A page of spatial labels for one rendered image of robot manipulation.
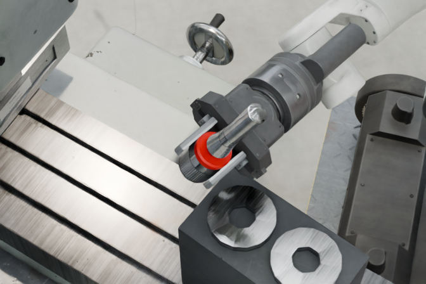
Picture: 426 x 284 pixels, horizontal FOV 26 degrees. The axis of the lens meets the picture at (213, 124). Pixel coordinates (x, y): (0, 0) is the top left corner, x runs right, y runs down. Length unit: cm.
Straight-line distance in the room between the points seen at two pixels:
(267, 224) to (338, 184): 92
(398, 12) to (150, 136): 51
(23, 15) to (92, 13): 182
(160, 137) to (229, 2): 137
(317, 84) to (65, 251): 47
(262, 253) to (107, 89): 57
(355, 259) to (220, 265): 17
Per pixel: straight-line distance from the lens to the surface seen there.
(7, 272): 148
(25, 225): 144
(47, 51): 153
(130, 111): 161
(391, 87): 202
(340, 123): 219
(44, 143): 150
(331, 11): 125
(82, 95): 164
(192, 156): 112
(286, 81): 117
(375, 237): 184
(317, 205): 207
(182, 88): 178
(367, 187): 189
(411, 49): 285
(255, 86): 118
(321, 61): 118
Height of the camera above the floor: 223
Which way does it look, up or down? 58 degrees down
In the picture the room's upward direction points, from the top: straight up
